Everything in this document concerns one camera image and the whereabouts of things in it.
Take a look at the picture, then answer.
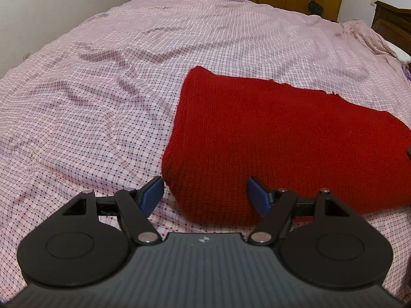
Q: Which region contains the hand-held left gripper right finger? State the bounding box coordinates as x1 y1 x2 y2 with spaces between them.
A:
247 176 350 246

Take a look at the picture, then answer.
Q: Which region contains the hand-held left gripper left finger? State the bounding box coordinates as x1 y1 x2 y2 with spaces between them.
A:
61 176 165 246

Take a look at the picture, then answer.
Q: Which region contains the red knitted sweater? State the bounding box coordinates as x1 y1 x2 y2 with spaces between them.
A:
161 66 411 227

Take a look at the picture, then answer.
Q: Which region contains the white pillow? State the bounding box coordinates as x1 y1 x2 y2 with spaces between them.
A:
387 40 411 64

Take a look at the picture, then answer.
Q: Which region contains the pink checked bedsheet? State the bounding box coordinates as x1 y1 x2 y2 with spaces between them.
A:
0 0 411 296

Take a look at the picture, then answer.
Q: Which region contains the wooden headboard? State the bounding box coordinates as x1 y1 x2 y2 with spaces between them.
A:
371 1 411 47

